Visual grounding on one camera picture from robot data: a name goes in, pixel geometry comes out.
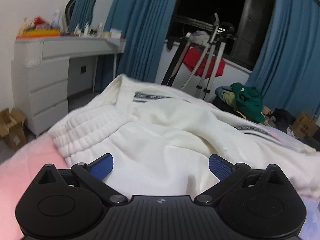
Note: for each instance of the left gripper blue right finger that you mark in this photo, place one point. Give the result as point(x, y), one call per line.
point(230, 177)

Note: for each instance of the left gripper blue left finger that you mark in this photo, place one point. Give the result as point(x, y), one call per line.
point(91, 176)

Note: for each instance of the white sweatpants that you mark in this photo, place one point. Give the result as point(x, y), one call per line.
point(127, 101)

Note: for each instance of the pastel pink bed cover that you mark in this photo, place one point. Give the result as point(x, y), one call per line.
point(22, 159)

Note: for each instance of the green hoodie pile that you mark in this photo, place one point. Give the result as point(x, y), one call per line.
point(243, 99)

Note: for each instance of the black sofa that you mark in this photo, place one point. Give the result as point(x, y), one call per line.
point(283, 121)

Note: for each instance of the brown paper bag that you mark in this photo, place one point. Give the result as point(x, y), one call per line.
point(304, 125)

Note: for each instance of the cardboard box on floor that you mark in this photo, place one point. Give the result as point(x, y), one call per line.
point(12, 128)

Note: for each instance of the white dressing table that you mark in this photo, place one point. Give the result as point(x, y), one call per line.
point(39, 74)

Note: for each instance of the right blue curtain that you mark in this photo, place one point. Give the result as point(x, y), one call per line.
point(287, 70)

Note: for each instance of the blue curtain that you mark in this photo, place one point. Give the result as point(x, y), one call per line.
point(287, 70)
point(144, 24)

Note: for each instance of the silver tripod stand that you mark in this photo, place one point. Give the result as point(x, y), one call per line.
point(213, 51)

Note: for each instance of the orange tray of items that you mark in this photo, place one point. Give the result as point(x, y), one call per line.
point(36, 28)

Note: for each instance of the left blue curtain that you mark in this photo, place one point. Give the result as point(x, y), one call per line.
point(144, 24)

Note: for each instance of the wavy frame mirror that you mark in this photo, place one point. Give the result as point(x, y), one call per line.
point(78, 13)

